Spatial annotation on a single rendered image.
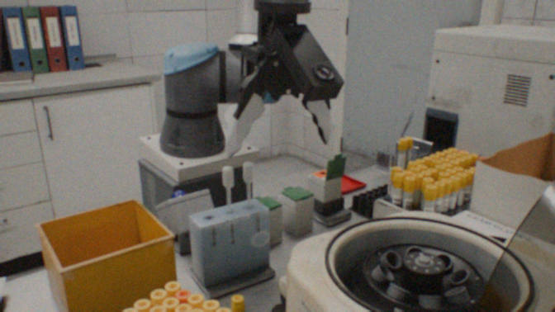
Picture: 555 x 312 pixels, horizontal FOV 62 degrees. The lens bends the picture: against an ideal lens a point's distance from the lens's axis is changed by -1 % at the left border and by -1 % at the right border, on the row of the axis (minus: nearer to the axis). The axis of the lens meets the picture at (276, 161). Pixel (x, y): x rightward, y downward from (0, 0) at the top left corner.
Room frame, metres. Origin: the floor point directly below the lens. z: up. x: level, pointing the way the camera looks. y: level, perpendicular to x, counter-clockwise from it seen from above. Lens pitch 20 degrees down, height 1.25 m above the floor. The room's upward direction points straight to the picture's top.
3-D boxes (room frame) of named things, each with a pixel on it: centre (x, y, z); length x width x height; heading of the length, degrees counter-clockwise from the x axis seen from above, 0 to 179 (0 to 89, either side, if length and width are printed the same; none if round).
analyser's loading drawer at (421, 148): (0.96, -0.31, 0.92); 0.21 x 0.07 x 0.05; 127
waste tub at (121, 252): (0.51, 0.22, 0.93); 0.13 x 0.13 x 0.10; 36
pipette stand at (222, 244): (0.55, 0.06, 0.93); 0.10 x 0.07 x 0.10; 122
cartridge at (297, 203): (0.69, -0.03, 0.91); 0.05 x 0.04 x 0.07; 37
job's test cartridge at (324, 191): (0.75, -0.08, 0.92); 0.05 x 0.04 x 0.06; 35
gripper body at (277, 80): (0.62, 0.00, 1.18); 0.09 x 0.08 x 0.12; 26
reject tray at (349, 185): (0.87, -0.13, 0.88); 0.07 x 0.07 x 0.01; 37
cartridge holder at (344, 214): (0.75, -0.08, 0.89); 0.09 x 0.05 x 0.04; 35
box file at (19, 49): (2.29, 1.28, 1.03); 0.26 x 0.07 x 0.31; 37
